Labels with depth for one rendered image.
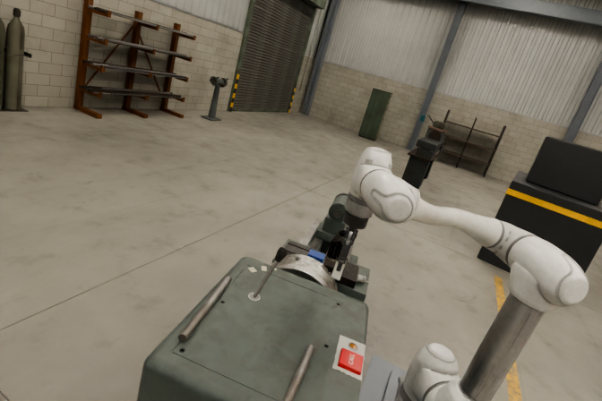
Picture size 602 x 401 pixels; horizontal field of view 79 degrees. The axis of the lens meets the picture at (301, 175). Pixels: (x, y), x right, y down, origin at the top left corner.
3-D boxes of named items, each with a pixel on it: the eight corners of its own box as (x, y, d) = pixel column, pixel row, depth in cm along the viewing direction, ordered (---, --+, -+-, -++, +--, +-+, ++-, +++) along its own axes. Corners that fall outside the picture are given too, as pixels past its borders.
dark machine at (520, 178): (570, 302, 482) (648, 164, 428) (476, 258, 540) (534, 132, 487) (563, 262, 632) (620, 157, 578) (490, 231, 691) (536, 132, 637)
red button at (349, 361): (359, 378, 92) (361, 371, 91) (336, 368, 93) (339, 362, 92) (361, 362, 97) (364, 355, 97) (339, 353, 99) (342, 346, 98)
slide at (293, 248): (354, 289, 192) (356, 281, 191) (278, 260, 199) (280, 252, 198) (357, 273, 209) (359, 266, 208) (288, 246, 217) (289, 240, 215)
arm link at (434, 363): (431, 378, 155) (451, 337, 149) (452, 419, 138) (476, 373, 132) (396, 373, 152) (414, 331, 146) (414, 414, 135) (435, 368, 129)
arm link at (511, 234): (492, 209, 125) (519, 227, 112) (531, 228, 129) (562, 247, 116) (471, 241, 128) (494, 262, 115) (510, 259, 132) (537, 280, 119)
